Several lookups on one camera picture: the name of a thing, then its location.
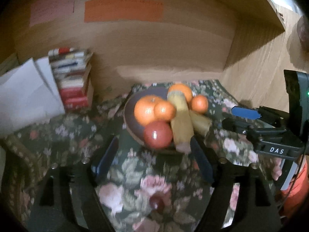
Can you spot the white paper sheets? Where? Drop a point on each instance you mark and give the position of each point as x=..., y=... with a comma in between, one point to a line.
x=29, y=95

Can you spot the large orange with stem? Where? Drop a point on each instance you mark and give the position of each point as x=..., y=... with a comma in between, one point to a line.
x=144, y=109

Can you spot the dark round wooden plate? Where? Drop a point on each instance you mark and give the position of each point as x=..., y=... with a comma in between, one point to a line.
x=134, y=128

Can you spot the small orange under gripper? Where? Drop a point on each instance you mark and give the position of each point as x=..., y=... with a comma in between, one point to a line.
x=164, y=110

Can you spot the short yellow banana piece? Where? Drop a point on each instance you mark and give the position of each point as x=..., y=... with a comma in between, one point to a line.
x=201, y=124

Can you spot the red tomato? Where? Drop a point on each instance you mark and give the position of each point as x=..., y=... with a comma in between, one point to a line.
x=158, y=135

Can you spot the small dark red fruit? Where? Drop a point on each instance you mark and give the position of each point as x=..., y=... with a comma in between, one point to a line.
x=157, y=203

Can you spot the right hand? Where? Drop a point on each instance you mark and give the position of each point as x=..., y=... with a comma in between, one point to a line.
x=276, y=169

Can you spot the orange paper note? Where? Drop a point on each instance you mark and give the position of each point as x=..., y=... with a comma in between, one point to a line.
x=114, y=10

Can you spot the dark floral tablecloth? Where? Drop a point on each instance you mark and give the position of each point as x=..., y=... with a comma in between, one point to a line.
x=50, y=178

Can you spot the pink paper note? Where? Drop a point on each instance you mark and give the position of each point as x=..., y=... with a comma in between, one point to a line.
x=41, y=12

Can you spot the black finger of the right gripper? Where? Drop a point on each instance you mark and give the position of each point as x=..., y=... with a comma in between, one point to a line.
x=242, y=127

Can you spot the round orange at back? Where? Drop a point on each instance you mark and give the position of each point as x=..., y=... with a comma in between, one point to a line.
x=183, y=89

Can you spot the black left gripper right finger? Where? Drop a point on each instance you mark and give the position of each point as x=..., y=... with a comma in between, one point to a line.
x=204, y=165

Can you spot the long yellow banana piece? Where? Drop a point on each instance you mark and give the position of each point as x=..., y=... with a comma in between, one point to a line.
x=181, y=124

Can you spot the stack of books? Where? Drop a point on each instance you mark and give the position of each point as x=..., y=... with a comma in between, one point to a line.
x=71, y=70

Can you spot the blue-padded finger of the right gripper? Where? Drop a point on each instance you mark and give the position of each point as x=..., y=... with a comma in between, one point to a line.
x=246, y=112

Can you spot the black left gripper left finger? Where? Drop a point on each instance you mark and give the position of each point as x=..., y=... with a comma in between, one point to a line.
x=105, y=161

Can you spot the small orange at right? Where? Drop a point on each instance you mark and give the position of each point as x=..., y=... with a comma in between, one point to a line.
x=199, y=104

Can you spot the orange sleeve forearm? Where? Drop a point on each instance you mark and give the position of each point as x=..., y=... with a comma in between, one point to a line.
x=298, y=193

